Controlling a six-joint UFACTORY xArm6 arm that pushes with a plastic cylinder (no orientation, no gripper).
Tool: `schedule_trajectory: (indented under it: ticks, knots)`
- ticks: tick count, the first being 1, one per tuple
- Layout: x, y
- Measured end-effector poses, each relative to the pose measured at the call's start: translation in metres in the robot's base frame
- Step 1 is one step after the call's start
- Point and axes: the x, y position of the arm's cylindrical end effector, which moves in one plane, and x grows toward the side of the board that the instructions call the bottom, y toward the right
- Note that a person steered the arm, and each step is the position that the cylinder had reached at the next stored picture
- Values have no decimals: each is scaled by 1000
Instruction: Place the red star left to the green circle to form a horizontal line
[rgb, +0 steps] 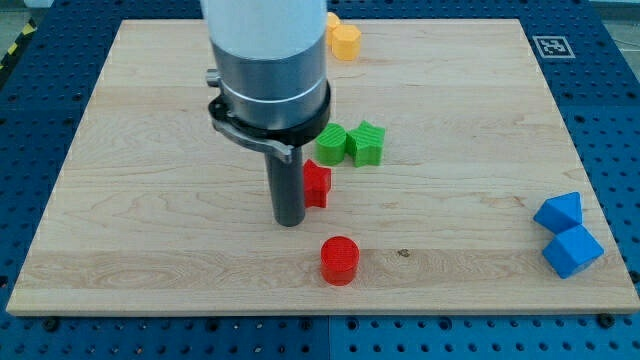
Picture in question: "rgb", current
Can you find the blue cube block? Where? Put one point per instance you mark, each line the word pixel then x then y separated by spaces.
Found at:
pixel 572 251

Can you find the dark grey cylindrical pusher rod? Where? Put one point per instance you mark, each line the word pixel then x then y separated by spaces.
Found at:
pixel 287 188

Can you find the green circle block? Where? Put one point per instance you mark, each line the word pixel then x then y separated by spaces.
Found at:
pixel 330 145

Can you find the red star block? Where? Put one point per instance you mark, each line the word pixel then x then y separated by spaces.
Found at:
pixel 317 184

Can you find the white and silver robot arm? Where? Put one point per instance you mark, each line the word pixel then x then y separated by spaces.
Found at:
pixel 274 94

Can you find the wooden board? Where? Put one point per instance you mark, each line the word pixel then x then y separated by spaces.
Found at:
pixel 156 214

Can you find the green star block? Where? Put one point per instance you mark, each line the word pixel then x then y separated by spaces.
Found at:
pixel 365 144

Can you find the blue triangle block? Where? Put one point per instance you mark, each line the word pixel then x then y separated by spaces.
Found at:
pixel 560 213

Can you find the black clamp ring with lever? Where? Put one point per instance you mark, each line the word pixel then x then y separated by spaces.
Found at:
pixel 276 143

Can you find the white fiducial marker tag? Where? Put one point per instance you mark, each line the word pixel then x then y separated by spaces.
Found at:
pixel 553 47

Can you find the yellow hexagon block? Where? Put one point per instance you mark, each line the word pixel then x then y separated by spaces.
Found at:
pixel 346 42

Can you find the yellow block behind arm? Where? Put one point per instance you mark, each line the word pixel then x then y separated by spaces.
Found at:
pixel 333 21

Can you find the red cylinder block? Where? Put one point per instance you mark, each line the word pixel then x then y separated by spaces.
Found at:
pixel 339 260

